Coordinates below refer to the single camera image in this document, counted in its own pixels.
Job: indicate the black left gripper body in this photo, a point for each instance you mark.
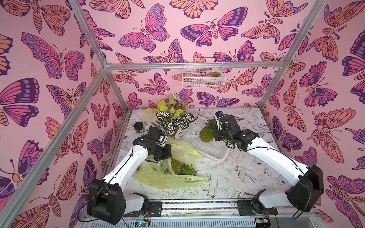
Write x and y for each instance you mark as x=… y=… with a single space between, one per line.
x=161 y=152

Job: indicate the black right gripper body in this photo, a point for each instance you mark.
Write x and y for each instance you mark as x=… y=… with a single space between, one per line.
x=221 y=133

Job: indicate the pineapple with leafy crown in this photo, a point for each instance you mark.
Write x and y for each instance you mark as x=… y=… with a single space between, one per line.
x=181 y=168

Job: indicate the yellow-green plastic bag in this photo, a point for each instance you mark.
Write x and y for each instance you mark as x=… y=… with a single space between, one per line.
x=174 y=173

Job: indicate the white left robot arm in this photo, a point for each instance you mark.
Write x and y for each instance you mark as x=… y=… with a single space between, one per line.
x=106 y=200

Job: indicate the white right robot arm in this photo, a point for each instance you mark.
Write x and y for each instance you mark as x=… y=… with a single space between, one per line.
x=306 y=183

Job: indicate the black round jar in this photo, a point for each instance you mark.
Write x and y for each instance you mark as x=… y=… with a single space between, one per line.
x=138 y=127

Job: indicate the white folded cloth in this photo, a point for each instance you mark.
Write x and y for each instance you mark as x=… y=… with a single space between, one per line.
x=147 y=118

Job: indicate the white perforated plastic basket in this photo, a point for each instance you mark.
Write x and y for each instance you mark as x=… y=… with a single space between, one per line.
x=214 y=150

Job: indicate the potted plant with striped leaves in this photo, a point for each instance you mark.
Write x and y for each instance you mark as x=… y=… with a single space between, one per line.
x=172 y=115

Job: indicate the small green plant in basket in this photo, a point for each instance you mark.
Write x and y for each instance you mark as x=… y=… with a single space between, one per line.
x=216 y=74

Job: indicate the green circuit board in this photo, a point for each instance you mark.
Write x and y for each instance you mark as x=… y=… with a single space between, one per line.
x=141 y=224

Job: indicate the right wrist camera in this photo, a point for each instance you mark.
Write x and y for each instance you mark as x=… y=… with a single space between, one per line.
x=219 y=114

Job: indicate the white wire wall basket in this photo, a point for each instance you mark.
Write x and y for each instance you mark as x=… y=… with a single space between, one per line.
x=198 y=74

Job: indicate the aluminium frame rail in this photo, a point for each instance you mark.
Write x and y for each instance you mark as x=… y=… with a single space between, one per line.
x=194 y=207

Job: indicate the perforated grey cable duct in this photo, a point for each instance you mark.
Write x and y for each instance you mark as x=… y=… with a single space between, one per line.
x=182 y=223

